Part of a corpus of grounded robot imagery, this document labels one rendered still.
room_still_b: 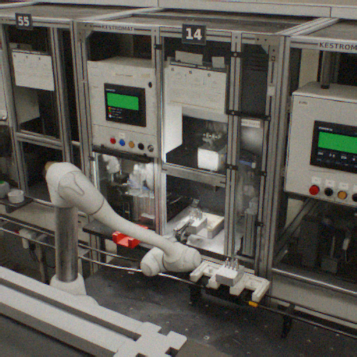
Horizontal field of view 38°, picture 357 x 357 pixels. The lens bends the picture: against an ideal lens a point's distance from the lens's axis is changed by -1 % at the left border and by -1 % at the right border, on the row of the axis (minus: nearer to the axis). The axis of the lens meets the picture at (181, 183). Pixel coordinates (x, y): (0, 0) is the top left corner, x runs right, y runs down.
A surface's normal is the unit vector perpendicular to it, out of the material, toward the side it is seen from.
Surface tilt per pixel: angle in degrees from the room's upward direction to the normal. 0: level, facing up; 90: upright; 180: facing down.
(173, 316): 0
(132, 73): 90
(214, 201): 90
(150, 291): 0
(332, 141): 90
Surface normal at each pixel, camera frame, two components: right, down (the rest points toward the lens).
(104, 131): -0.50, 0.36
